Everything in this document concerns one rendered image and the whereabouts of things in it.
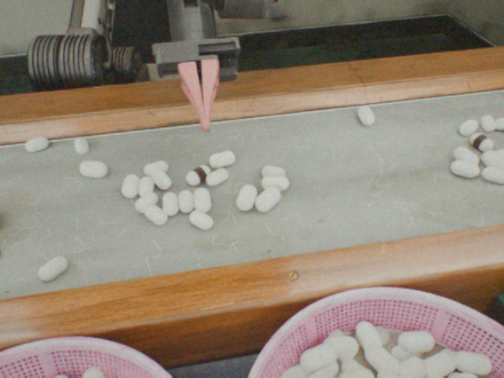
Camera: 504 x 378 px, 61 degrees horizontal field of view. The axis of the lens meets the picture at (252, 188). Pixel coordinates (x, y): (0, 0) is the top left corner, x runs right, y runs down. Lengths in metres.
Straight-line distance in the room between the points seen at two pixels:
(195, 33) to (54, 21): 2.18
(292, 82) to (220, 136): 0.17
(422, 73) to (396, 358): 0.51
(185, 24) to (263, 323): 0.35
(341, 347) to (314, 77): 0.48
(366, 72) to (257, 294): 0.49
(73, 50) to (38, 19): 1.81
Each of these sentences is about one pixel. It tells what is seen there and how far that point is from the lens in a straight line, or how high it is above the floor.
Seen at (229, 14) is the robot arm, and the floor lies 0.91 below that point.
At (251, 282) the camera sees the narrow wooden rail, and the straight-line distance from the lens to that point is 0.42.
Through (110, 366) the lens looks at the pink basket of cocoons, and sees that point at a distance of 0.43.
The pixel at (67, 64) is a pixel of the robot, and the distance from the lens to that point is 0.89.
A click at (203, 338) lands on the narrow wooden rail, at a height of 0.72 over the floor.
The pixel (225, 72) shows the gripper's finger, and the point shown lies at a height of 0.86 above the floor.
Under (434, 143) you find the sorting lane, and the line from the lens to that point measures 0.68.
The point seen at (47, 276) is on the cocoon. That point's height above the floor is 0.75.
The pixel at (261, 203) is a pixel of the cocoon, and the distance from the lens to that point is 0.51.
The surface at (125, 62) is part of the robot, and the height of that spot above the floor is 0.64.
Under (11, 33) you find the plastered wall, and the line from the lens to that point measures 2.76.
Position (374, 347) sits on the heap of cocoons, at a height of 0.74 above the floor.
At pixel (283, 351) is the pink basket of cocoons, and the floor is 0.75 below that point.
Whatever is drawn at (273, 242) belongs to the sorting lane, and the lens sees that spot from 0.49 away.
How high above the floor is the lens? 1.11
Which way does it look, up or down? 42 degrees down
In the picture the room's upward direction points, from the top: 2 degrees counter-clockwise
